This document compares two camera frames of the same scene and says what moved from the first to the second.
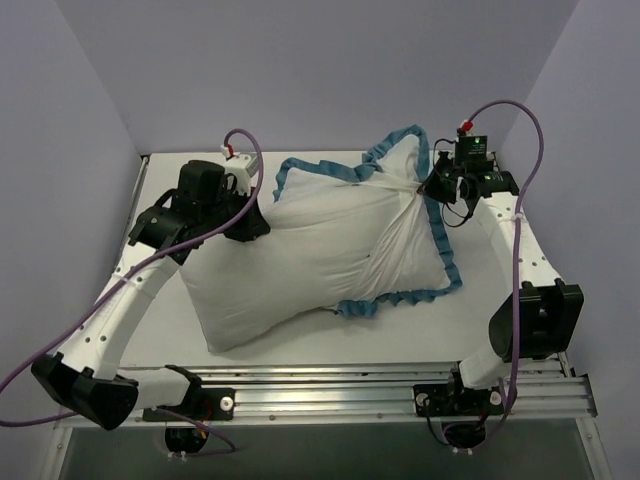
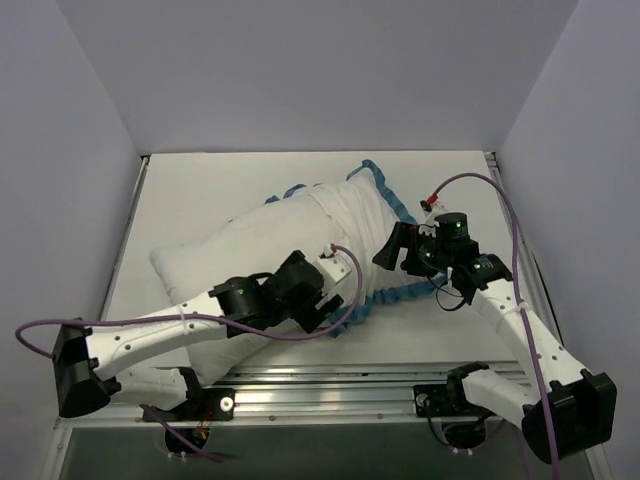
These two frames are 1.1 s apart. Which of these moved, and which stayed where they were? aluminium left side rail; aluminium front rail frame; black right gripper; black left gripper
Moved: black left gripper; black right gripper
Stayed: aluminium left side rail; aluminium front rail frame
